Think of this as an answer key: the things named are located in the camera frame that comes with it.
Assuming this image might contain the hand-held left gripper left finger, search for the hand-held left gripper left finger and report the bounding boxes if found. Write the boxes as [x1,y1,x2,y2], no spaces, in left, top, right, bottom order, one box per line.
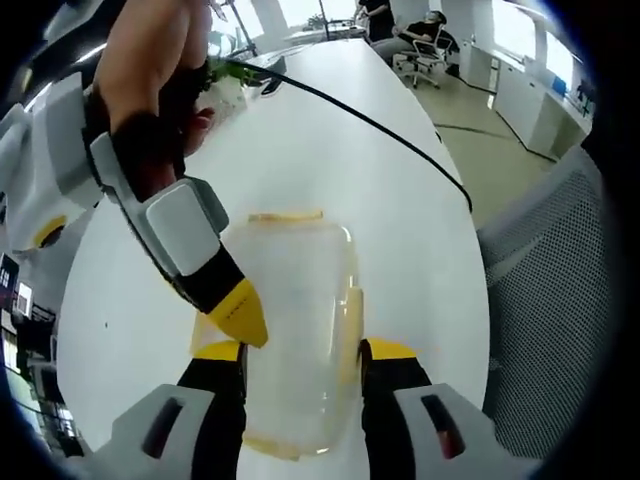
[87,339,249,480]

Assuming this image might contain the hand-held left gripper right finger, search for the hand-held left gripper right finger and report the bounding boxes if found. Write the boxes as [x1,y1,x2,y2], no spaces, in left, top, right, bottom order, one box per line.
[358,337,539,480]

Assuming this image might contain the clear plastic buckle box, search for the clear plastic buckle box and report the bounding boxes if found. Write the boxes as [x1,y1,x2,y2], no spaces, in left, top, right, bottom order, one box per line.
[192,209,366,461]

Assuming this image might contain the person's right hand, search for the person's right hand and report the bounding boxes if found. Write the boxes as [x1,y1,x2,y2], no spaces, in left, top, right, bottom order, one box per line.
[93,0,217,157]

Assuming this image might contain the white plant pot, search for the white plant pot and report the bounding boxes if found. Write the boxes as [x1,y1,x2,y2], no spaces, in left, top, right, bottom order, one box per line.
[209,79,251,126]

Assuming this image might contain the dark storage shelf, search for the dark storage shelf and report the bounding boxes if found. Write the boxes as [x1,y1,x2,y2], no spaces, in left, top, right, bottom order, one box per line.
[0,252,76,451]

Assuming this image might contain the green potted plant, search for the green potted plant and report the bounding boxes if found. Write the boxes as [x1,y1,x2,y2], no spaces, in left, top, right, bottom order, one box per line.
[207,54,271,94]

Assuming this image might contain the black desk stand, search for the black desk stand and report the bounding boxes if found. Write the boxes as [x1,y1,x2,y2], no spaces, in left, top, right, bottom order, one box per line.
[214,0,289,97]

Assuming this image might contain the grey mesh office chair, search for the grey mesh office chair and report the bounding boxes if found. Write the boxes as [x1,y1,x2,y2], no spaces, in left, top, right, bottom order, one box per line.
[474,144,616,471]

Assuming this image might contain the white office chair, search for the white office chair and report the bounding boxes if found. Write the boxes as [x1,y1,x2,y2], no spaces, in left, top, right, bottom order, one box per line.
[392,29,461,90]

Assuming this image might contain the white storage cabinets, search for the white storage cabinets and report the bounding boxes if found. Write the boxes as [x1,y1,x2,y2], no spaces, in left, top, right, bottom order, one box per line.
[459,34,596,161]

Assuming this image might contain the black cable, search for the black cable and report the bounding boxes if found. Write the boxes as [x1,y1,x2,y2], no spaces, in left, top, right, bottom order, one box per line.
[219,55,474,212]

